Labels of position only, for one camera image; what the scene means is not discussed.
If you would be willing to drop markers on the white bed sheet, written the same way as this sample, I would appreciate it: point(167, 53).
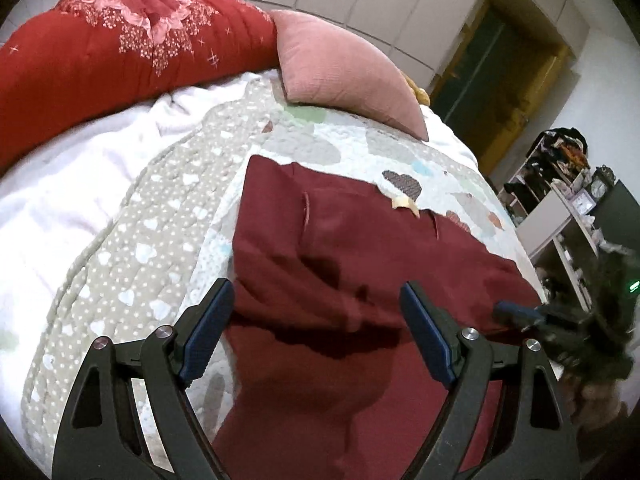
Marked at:
point(65, 200)

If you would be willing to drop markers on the beige panelled wardrobe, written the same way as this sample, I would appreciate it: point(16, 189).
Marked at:
point(380, 0)

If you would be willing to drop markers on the pink pillow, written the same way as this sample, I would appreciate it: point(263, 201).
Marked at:
point(340, 75)

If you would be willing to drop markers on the heart print quilt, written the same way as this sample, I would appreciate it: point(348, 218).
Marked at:
point(165, 240)

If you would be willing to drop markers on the white shelf unit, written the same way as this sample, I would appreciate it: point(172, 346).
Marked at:
point(547, 220)

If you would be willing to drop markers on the dark panel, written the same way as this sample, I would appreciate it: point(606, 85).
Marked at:
point(620, 215)

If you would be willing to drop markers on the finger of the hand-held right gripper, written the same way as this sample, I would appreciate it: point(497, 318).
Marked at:
point(517, 312)

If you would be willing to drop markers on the dark ornate table clock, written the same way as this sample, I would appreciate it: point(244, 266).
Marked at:
point(601, 185)

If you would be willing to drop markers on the person's right hand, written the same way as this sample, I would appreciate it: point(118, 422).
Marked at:
point(597, 405)

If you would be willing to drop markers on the maroon pants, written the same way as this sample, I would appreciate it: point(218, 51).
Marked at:
point(340, 270)

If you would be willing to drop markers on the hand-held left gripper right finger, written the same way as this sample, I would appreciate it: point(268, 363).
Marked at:
point(425, 330)

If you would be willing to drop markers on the pile of clothes on shelf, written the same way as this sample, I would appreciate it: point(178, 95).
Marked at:
point(562, 150)

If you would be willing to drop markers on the red floral comforter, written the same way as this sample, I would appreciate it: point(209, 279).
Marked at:
point(85, 75)

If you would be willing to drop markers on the dark green door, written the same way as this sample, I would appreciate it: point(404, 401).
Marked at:
point(490, 85)

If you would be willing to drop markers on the small white clock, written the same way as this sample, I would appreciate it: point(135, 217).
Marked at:
point(581, 204)

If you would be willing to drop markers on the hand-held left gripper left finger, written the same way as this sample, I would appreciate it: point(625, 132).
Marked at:
point(210, 332)

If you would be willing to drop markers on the yellow cloth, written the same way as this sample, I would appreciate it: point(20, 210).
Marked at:
point(419, 91)

